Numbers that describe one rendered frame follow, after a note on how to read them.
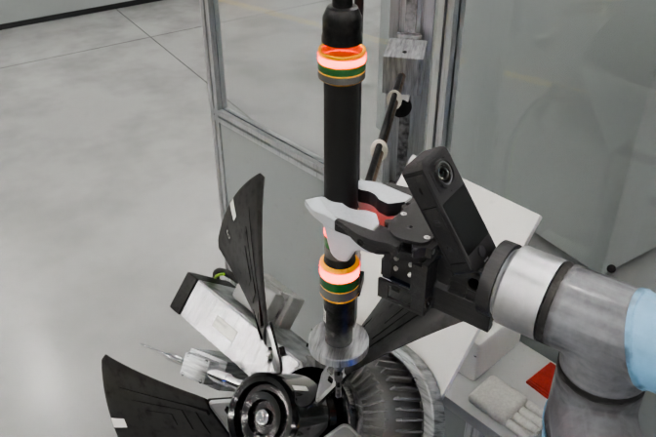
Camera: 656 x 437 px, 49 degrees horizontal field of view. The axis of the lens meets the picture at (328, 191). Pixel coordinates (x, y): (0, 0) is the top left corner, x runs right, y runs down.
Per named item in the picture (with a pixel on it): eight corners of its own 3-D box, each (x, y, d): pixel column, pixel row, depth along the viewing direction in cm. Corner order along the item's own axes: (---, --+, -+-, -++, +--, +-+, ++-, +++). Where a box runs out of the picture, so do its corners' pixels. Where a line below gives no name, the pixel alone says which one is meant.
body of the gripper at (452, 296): (369, 295, 72) (480, 346, 65) (372, 223, 67) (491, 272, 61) (409, 256, 77) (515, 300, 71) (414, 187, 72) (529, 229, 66)
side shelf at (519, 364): (454, 311, 171) (455, 301, 170) (592, 397, 149) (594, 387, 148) (385, 362, 157) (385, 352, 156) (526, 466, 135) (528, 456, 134)
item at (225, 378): (288, 411, 112) (143, 350, 133) (292, 397, 112) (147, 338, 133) (279, 411, 110) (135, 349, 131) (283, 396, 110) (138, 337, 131)
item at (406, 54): (389, 73, 138) (390, 31, 134) (425, 77, 137) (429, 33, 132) (381, 97, 130) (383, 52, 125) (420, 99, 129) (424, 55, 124)
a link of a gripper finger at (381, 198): (328, 221, 79) (391, 258, 74) (327, 176, 76) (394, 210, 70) (348, 210, 81) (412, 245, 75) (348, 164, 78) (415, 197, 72)
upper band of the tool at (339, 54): (323, 67, 68) (323, 38, 67) (368, 71, 68) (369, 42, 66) (313, 86, 65) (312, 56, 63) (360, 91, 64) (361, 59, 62)
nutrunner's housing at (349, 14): (325, 346, 88) (324, -35, 63) (357, 351, 87) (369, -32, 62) (318, 370, 85) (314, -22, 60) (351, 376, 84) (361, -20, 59)
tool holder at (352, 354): (318, 310, 90) (318, 247, 84) (375, 318, 88) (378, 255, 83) (302, 363, 82) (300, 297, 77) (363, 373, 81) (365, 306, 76)
